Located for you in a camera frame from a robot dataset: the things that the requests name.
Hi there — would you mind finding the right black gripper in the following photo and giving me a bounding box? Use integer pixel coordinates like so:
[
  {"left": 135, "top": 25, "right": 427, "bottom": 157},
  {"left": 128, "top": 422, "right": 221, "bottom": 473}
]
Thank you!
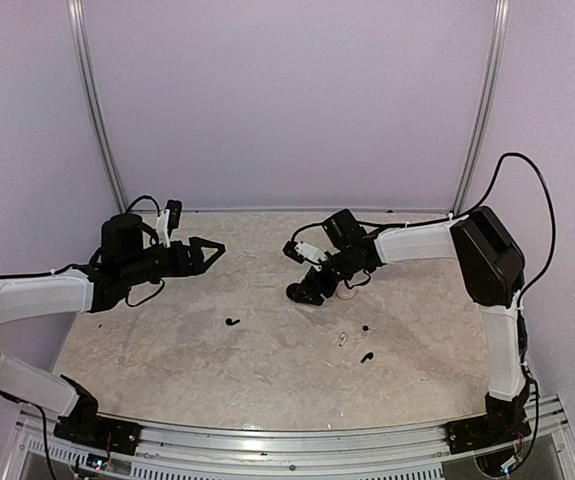
[{"left": 292, "top": 247, "right": 364, "bottom": 306}]

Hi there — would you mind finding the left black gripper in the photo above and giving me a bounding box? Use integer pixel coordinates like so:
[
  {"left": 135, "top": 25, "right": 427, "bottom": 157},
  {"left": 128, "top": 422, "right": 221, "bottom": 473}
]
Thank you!
[{"left": 121, "top": 236, "right": 225, "bottom": 286}]

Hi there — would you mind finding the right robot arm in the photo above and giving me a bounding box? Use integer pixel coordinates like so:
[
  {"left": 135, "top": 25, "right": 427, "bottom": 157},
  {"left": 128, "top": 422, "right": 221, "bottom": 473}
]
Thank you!
[{"left": 283, "top": 206, "right": 531, "bottom": 450}]

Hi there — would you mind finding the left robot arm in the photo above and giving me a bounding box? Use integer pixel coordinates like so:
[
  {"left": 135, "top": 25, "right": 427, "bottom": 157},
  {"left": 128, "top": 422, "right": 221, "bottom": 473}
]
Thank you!
[{"left": 0, "top": 208, "right": 226, "bottom": 445}]

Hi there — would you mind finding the pink round case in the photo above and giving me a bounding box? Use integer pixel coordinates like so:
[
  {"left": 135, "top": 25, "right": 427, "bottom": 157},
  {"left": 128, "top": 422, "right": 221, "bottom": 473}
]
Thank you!
[{"left": 335, "top": 285, "right": 357, "bottom": 300}]

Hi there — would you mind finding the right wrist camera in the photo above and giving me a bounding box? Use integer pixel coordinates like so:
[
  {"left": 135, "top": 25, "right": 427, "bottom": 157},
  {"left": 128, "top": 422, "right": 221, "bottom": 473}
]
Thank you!
[{"left": 283, "top": 240, "right": 329, "bottom": 265}]

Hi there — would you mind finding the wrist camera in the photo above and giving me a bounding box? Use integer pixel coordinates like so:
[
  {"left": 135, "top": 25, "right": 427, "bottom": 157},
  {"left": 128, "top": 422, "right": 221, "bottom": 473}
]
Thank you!
[
  {"left": 155, "top": 199, "right": 183, "bottom": 248},
  {"left": 283, "top": 240, "right": 329, "bottom": 265}
]

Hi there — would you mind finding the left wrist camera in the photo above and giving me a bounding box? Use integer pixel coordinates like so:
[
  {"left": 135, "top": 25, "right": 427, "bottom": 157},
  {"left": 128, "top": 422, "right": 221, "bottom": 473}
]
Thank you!
[{"left": 155, "top": 199, "right": 183, "bottom": 248}]

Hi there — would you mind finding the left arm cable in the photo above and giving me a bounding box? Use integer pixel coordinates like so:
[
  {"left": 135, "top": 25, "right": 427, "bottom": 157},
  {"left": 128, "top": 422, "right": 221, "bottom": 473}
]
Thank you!
[{"left": 125, "top": 194, "right": 163, "bottom": 236}]

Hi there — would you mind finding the front aluminium rail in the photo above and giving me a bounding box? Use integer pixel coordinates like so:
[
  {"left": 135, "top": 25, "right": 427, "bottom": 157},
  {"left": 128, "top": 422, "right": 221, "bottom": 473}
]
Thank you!
[{"left": 0, "top": 396, "right": 575, "bottom": 479}]

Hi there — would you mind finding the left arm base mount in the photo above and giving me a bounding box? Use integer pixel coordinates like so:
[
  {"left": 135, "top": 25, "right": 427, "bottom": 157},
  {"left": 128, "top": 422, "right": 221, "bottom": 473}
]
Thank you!
[{"left": 54, "top": 416, "right": 142, "bottom": 456}]

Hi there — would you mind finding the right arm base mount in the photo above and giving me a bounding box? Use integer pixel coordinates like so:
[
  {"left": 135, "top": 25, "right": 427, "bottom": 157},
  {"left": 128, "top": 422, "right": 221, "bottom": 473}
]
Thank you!
[{"left": 444, "top": 415, "right": 531, "bottom": 454}]

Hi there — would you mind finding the left aluminium frame post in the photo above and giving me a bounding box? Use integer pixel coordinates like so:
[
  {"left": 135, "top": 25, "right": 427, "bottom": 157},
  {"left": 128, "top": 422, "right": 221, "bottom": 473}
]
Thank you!
[{"left": 66, "top": 0, "right": 127, "bottom": 212}]

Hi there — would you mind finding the aluminium frame post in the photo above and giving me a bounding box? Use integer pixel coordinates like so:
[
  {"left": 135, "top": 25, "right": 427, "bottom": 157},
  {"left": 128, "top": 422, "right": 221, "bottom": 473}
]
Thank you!
[
  {"left": 450, "top": 0, "right": 511, "bottom": 214},
  {"left": 66, "top": 0, "right": 127, "bottom": 212}
]

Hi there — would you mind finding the right aluminium frame post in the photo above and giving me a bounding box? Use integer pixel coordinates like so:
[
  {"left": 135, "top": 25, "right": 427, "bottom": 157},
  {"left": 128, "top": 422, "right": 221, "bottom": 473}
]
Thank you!
[{"left": 450, "top": 0, "right": 511, "bottom": 214}]

